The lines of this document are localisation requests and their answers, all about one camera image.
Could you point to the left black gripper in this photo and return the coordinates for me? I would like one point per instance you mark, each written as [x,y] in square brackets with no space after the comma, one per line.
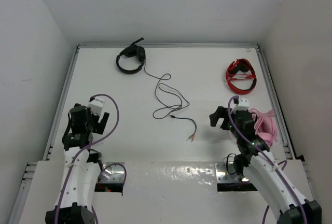
[98,126]

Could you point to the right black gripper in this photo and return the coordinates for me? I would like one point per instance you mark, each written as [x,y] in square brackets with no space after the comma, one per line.
[221,112]

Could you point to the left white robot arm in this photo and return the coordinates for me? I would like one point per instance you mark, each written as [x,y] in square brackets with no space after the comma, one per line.
[81,168]

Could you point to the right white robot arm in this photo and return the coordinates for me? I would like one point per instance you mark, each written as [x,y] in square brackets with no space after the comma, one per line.
[256,163]

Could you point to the pink headphones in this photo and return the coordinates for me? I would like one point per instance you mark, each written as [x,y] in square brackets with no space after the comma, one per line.
[265,125]

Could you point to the red headphones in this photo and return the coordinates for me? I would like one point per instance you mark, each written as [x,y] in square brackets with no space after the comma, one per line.
[239,70]

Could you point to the white front cover board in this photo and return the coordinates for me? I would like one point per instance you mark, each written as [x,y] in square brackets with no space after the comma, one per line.
[160,192]

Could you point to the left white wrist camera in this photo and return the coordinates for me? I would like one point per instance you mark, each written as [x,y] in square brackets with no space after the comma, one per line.
[96,105]

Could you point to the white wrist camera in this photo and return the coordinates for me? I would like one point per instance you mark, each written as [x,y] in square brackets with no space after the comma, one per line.
[96,105]
[241,104]

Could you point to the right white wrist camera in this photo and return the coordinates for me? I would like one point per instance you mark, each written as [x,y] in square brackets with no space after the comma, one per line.
[241,104]

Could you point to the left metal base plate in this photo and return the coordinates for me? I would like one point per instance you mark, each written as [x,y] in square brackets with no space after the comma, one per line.
[113,173]

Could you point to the metal base plate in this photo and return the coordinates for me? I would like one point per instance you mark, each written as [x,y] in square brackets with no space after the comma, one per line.
[225,173]
[113,173]

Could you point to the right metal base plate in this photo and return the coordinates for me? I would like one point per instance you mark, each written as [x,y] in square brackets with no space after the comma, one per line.
[225,173]

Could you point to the aluminium table frame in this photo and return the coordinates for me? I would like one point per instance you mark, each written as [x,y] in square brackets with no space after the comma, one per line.
[134,135]

